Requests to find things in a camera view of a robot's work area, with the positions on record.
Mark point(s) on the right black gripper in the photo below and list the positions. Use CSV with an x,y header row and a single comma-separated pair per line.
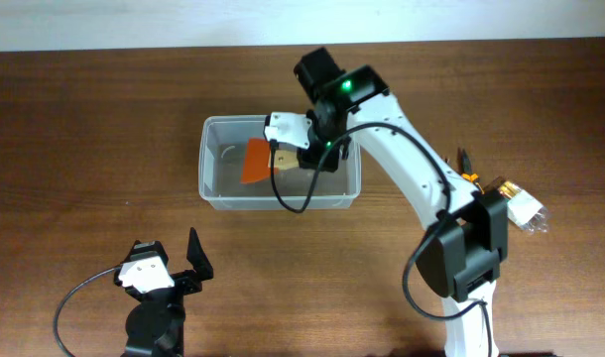
x,y
309,157

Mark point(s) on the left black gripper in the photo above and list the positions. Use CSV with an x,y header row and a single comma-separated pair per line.
x,y
192,282

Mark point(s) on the orange scraper wooden handle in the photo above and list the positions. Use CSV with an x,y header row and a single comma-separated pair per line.
x,y
260,162

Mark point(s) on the orange black long-nose pliers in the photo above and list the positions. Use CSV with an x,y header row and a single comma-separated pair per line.
x,y
466,170

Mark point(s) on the clear bag of batteries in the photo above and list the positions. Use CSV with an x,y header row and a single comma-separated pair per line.
x,y
523,209

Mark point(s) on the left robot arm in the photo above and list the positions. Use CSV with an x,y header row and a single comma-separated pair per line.
x,y
154,326

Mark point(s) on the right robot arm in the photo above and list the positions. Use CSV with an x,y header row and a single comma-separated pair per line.
x,y
451,276

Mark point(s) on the clear plastic container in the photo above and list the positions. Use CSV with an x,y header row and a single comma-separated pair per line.
x,y
221,159

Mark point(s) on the right white camera box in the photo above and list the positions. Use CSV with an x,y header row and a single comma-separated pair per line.
x,y
288,128

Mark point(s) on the white camera box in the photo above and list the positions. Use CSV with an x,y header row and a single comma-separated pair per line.
x,y
145,275
288,128

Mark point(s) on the left white camera box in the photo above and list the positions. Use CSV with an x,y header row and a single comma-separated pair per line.
x,y
145,275

